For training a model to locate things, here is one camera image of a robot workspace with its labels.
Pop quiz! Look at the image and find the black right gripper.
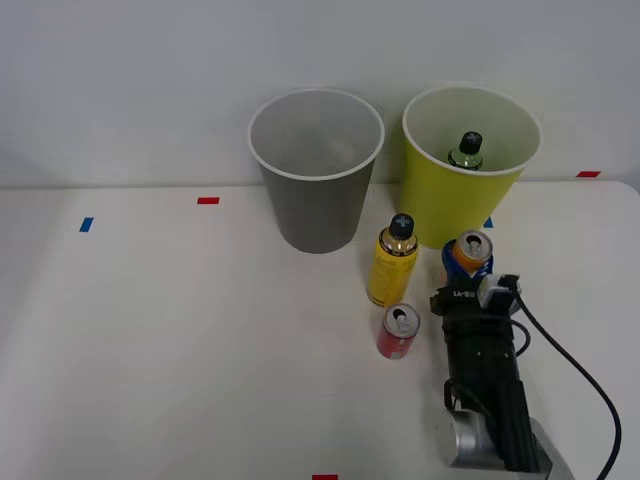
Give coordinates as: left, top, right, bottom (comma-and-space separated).
430, 240, 517, 357

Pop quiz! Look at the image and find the orange drink can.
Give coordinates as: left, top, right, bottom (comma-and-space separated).
446, 229, 495, 277

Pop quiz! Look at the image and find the yellow-green plastic waste bin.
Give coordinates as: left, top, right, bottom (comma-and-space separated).
399, 84, 544, 251

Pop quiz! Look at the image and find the yellow label bottle, black cap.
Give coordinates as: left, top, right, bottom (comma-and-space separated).
367, 213, 420, 309

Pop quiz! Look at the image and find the red drink can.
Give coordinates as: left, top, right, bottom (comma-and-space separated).
377, 302, 422, 361

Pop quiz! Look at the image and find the green bottle with black cap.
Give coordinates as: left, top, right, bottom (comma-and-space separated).
446, 130, 486, 172

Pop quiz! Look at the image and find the grey plastic waste bin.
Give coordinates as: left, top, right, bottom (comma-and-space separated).
247, 88, 386, 255

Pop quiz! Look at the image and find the pale grey wrist camera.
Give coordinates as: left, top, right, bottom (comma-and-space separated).
478, 273, 522, 307

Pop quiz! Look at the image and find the black camera cable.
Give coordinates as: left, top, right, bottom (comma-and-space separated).
513, 292, 623, 480

